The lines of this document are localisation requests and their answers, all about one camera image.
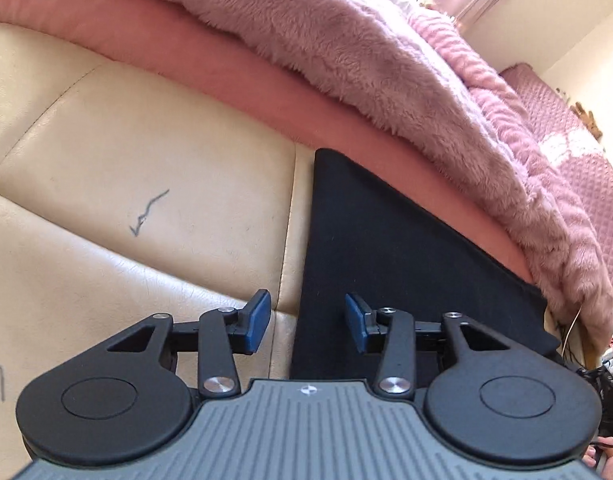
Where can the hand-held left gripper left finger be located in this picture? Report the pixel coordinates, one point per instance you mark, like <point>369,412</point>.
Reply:
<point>256,321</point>

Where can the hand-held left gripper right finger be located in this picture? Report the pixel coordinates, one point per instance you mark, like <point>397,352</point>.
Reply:
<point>355,323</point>

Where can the black pants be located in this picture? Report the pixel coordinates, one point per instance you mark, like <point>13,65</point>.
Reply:
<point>386,240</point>

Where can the person's right hand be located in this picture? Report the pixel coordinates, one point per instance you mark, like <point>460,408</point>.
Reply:
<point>604,452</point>

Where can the beige leather bed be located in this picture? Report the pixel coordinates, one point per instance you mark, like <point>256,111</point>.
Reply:
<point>136,270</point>

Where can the pink quilted headboard cover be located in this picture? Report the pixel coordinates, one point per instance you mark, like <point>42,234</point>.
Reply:
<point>586,185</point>

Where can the pink bed sheet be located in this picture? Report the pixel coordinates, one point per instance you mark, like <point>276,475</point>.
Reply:
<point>226,75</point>

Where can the pink fluffy blanket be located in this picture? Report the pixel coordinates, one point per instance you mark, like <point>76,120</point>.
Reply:
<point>386,60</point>

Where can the brown stuffed toy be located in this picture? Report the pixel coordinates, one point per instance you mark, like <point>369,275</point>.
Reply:
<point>586,119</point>

